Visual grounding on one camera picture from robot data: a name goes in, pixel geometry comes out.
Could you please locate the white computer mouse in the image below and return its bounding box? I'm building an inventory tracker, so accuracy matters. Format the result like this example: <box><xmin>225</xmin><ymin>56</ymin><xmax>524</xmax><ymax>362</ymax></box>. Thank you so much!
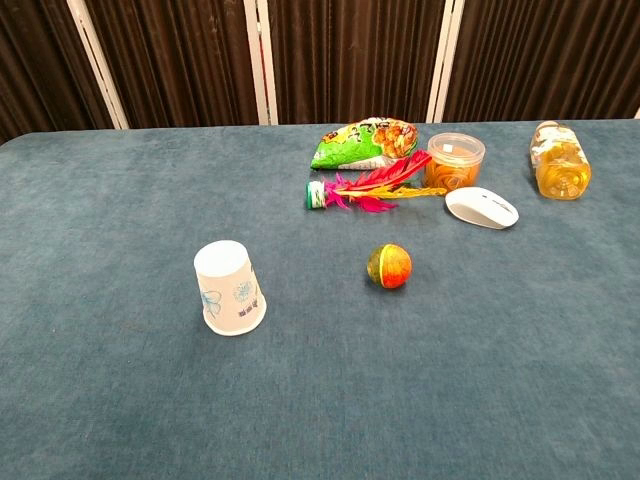
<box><xmin>444</xmin><ymin>186</ymin><xmax>520</xmax><ymax>231</ymax></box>

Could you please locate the white floral paper cup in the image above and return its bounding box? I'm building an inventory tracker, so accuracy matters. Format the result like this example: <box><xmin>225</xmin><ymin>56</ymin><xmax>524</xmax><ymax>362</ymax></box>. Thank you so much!
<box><xmin>193</xmin><ymin>239</ymin><xmax>268</xmax><ymax>337</ymax></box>

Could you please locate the orange green yarn ball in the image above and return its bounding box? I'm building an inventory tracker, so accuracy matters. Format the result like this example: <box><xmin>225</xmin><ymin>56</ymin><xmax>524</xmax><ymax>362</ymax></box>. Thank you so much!
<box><xmin>366</xmin><ymin>243</ymin><xmax>413</xmax><ymax>290</ymax></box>

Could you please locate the yellow tea bottle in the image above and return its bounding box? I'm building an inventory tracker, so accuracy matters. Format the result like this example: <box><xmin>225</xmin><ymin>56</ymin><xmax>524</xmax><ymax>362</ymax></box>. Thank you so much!
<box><xmin>529</xmin><ymin>120</ymin><xmax>593</xmax><ymax>202</ymax></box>

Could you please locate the clear jar of rubber bands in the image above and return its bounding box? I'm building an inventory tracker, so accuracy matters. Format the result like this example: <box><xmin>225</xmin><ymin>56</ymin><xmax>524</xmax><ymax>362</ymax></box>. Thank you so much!
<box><xmin>423</xmin><ymin>132</ymin><xmax>487</xmax><ymax>191</ymax></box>

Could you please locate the green snack bag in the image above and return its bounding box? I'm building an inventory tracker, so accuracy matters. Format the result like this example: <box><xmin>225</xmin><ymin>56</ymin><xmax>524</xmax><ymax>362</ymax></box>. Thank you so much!
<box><xmin>309</xmin><ymin>117</ymin><xmax>420</xmax><ymax>172</ymax></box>

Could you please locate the dark brown curtain panel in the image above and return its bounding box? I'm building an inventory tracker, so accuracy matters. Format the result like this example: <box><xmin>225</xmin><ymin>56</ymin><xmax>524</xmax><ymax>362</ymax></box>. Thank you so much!
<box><xmin>0</xmin><ymin>0</ymin><xmax>115</xmax><ymax>145</ymax></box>
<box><xmin>257</xmin><ymin>0</ymin><xmax>447</xmax><ymax>125</ymax></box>
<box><xmin>84</xmin><ymin>0</ymin><xmax>260</xmax><ymax>129</ymax></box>
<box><xmin>442</xmin><ymin>0</ymin><xmax>640</xmax><ymax>124</ymax></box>

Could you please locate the white partition post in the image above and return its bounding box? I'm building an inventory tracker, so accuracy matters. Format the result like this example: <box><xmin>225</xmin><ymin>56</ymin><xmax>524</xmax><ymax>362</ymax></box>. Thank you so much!
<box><xmin>425</xmin><ymin>0</ymin><xmax>455</xmax><ymax>124</ymax></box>
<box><xmin>67</xmin><ymin>0</ymin><xmax>130</xmax><ymax>130</ymax></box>
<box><xmin>243</xmin><ymin>0</ymin><xmax>279</xmax><ymax>126</ymax></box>

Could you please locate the colourful feather shuttlecock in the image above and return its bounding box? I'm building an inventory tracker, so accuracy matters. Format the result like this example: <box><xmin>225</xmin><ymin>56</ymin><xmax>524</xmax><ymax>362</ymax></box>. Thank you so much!
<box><xmin>305</xmin><ymin>148</ymin><xmax>449</xmax><ymax>215</ymax></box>

